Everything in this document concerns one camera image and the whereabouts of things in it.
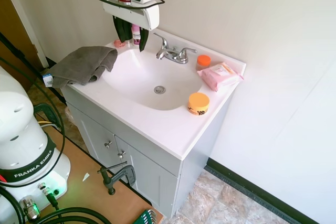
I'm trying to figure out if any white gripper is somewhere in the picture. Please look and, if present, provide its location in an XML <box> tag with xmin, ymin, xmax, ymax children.
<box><xmin>101</xmin><ymin>0</ymin><xmax>160</xmax><ymax>53</ymax></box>

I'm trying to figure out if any grey terry towel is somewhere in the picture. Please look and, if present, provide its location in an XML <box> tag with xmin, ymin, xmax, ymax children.
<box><xmin>48</xmin><ymin>46</ymin><xmax>119</xmax><ymax>89</ymax></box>

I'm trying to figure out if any pink bottle with dark label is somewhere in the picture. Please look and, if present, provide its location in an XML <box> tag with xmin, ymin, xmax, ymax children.
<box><xmin>131</xmin><ymin>24</ymin><xmax>143</xmax><ymax>46</ymax></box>

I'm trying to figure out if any brown jar with orange lid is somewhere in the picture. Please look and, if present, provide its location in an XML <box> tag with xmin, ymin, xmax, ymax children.
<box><xmin>196</xmin><ymin>55</ymin><xmax>212</xmax><ymax>72</ymax></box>

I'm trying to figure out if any orange round tub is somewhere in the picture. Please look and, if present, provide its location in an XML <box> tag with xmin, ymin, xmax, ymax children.
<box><xmin>187</xmin><ymin>92</ymin><xmax>211</xmax><ymax>116</ymax></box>

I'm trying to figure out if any small white blue box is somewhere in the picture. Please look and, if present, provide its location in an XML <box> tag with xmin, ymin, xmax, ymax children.
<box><xmin>41</xmin><ymin>73</ymin><xmax>55</xmax><ymax>88</ymax></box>

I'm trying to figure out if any pink wet wipes pack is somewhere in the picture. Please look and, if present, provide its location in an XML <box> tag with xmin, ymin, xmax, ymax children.
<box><xmin>200</xmin><ymin>62</ymin><xmax>245</xmax><ymax>93</ymax></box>

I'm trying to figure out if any green table clamp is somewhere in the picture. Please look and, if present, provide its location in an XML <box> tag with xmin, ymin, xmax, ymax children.
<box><xmin>33</xmin><ymin>103</ymin><xmax>64</xmax><ymax>131</ymax></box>

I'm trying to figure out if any brown wooden door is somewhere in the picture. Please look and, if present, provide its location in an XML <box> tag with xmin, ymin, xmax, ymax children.
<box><xmin>0</xmin><ymin>0</ymin><xmax>44</xmax><ymax>88</ymax></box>

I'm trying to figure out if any grey vanity cabinet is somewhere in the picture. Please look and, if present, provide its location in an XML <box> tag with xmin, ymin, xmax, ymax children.
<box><xmin>61</xmin><ymin>84</ymin><xmax>235</xmax><ymax>218</ymax></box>

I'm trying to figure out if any dark green C-clamp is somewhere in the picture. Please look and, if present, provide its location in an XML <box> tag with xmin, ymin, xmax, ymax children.
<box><xmin>97</xmin><ymin>161</ymin><xmax>137</xmax><ymax>196</ymax></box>

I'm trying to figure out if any green hex key set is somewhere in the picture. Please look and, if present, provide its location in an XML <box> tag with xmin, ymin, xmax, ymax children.
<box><xmin>135</xmin><ymin>208</ymin><xmax>159</xmax><ymax>224</ymax></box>

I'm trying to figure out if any black baseboard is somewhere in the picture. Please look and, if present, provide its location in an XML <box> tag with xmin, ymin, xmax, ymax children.
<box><xmin>204</xmin><ymin>157</ymin><xmax>324</xmax><ymax>224</ymax></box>

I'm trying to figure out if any chrome two-handle faucet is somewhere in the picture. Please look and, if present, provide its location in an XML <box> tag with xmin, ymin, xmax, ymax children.
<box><xmin>153</xmin><ymin>33</ymin><xmax>198</xmax><ymax>65</ymax></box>

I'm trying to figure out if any white door frame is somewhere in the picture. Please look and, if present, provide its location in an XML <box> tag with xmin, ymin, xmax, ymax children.
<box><xmin>0</xmin><ymin>0</ymin><xmax>51</xmax><ymax>69</ymax></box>

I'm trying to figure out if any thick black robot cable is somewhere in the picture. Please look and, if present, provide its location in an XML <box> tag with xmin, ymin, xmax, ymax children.
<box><xmin>0</xmin><ymin>56</ymin><xmax>112</xmax><ymax>224</ymax></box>

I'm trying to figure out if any black camera stand leg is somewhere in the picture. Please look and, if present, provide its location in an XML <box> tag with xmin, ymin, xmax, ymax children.
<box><xmin>0</xmin><ymin>31</ymin><xmax>67</xmax><ymax>105</ymax></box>

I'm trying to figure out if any silver cable connector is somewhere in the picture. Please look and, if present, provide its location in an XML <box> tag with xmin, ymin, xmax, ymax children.
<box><xmin>19</xmin><ymin>194</ymin><xmax>41</xmax><ymax>222</ymax></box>

